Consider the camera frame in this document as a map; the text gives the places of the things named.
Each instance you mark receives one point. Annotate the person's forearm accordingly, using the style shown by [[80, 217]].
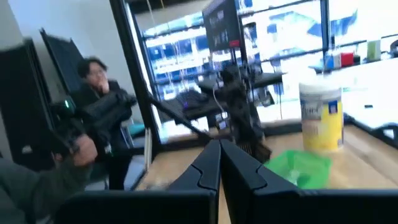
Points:
[[37, 193]]

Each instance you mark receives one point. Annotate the teal chair seat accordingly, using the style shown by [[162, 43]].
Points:
[[136, 129]]

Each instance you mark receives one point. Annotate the green plastic basket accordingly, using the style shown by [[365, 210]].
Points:
[[311, 168]]

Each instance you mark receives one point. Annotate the black cabinet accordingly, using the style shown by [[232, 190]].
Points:
[[21, 109]]

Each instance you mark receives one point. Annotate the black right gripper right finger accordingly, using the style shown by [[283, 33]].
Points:
[[311, 208]]

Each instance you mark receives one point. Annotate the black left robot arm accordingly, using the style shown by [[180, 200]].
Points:
[[239, 109]]

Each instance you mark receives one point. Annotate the green box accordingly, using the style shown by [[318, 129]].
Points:
[[374, 50]]

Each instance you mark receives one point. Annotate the black aluminium rig frame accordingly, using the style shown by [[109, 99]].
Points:
[[137, 77]]

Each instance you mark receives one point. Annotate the black hanging display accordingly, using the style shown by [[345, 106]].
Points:
[[222, 28]]

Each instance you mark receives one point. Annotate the person's hand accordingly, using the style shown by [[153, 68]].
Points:
[[85, 151]]

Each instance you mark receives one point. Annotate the red box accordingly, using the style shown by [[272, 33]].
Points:
[[347, 59]]

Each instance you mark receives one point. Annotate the black monitor back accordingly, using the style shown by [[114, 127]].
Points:
[[62, 59]]

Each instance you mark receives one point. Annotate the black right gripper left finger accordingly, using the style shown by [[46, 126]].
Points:
[[140, 208]]

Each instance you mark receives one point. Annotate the Lysol wipes canister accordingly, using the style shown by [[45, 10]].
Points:
[[321, 124]]

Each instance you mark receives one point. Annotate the person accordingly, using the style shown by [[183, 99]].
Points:
[[93, 73]]

